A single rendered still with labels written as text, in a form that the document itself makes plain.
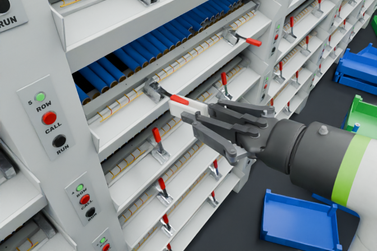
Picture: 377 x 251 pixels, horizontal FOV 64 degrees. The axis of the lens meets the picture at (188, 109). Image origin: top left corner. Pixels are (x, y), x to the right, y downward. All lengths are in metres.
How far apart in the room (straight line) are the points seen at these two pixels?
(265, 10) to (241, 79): 0.21
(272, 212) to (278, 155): 1.06
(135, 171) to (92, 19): 0.37
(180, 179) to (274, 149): 0.52
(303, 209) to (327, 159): 1.13
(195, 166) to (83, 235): 0.43
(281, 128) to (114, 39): 0.26
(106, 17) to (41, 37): 0.11
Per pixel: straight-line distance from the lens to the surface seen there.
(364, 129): 1.36
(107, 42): 0.43
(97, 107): 0.52
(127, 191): 0.67
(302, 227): 1.47
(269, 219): 1.45
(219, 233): 1.39
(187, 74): 0.63
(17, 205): 0.49
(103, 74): 0.57
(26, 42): 0.36
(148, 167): 0.70
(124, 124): 0.54
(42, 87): 0.39
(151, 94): 0.57
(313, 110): 2.00
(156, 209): 0.86
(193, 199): 1.09
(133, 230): 0.84
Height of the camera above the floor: 1.25
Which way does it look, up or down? 42 degrees down
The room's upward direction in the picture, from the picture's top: straight up
